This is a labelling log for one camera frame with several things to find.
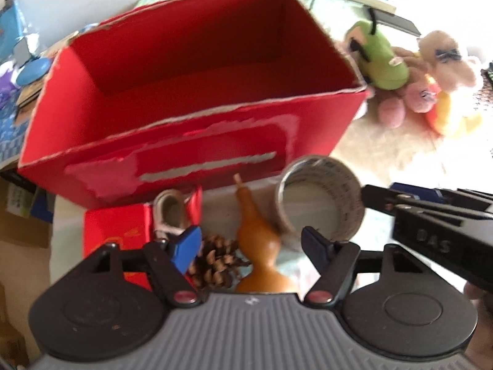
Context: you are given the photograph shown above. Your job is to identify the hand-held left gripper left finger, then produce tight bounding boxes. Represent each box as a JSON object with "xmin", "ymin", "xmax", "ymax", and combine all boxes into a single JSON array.
[{"xmin": 90, "ymin": 225, "xmax": 203, "ymax": 310}]

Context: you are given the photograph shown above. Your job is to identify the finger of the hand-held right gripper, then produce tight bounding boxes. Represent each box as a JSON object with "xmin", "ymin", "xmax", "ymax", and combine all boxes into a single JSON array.
[
  {"xmin": 360, "ymin": 184, "xmax": 463, "ymax": 228},
  {"xmin": 390, "ymin": 182, "xmax": 493, "ymax": 211}
]

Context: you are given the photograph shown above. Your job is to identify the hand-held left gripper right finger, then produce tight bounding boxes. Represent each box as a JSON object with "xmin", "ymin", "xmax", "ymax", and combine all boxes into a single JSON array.
[{"xmin": 301, "ymin": 227, "xmax": 406, "ymax": 311}]

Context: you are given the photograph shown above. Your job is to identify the pine cone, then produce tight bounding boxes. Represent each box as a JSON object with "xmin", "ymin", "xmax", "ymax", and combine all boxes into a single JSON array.
[{"xmin": 189, "ymin": 235, "xmax": 252, "ymax": 291}]

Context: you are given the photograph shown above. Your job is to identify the printed tape roll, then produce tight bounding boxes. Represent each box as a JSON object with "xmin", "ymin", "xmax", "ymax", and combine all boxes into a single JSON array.
[{"xmin": 275, "ymin": 155, "xmax": 365, "ymax": 251}]

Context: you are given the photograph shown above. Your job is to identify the small shoe with red ribbon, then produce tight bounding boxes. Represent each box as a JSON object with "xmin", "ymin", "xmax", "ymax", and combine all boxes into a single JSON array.
[{"xmin": 153, "ymin": 190, "xmax": 193, "ymax": 240}]

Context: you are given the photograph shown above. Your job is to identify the brown gourd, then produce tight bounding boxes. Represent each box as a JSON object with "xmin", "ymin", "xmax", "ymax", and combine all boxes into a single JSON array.
[{"xmin": 233, "ymin": 173, "xmax": 298, "ymax": 294}]

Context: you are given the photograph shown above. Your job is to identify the small red gift box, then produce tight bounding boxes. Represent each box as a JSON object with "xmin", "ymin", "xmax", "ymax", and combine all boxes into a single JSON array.
[{"xmin": 84, "ymin": 184, "xmax": 203, "ymax": 291}]

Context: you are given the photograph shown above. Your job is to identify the large red cardboard box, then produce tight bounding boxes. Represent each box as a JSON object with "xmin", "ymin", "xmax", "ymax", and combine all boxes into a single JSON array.
[{"xmin": 17, "ymin": 0, "xmax": 368, "ymax": 211}]

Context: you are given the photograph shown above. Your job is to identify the person's right hand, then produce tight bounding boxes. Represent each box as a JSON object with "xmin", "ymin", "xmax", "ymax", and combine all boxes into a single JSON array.
[{"xmin": 463, "ymin": 281, "xmax": 493, "ymax": 359}]

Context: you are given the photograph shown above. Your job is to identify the yellow plush toy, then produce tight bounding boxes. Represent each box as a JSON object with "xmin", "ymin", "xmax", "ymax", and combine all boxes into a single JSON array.
[{"xmin": 425, "ymin": 77, "xmax": 483, "ymax": 136}]

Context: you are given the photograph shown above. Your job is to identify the pink plush toy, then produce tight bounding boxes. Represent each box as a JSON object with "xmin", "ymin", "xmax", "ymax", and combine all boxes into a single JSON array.
[{"xmin": 377, "ymin": 48, "xmax": 440, "ymax": 130}]

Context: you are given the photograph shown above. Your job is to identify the green plush toy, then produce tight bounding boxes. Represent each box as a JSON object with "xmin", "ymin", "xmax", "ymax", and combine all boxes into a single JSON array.
[{"xmin": 344, "ymin": 8, "xmax": 409, "ymax": 90}]

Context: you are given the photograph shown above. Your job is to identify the cardboard boxes on floor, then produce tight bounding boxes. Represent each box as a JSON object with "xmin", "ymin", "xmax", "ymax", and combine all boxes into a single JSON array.
[{"xmin": 0, "ymin": 177, "xmax": 55, "ymax": 248}]

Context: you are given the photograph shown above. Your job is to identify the black smartphone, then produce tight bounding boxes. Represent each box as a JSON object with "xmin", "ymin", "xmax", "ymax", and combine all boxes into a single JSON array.
[{"xmin": 373, "ymin": 8, "xmax": 422, "ymax": 38}]

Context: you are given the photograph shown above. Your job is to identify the blue checked cloth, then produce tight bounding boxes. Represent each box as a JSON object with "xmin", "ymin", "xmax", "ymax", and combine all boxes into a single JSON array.
[{"xmin": 0, "ymin": 94, "xmax": 36, "ymax": 162}]

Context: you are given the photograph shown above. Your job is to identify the stack of books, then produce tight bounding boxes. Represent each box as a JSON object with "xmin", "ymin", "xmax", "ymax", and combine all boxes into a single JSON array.
[{"xmin": 15, "ymin": 81, "xmax": 47, "ymax": 125}]

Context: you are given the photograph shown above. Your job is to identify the blue glasses case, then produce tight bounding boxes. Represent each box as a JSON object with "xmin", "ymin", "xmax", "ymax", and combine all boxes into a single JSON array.
[{"xmin": 16, "ymin": 57, "xmax": 52, "ymax": 86}]

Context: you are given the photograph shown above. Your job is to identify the purple toy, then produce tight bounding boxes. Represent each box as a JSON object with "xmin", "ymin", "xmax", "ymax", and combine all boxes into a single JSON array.
[{"xmin": 0, "ymin": 65, "xmax": 21, "ymax": 105}]

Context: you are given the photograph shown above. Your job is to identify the small standing mirror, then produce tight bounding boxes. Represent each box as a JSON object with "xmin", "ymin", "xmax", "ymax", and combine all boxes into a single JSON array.
[{"xmin": 13, "ymin": 40, "xmax": 32, "ymax": 65}]

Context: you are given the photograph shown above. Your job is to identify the blue plastic package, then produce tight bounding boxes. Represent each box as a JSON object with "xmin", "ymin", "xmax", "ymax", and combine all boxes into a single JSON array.
[{"xmin": 0, "ymin": 0, "xmax": 31, "ymax": 61}]

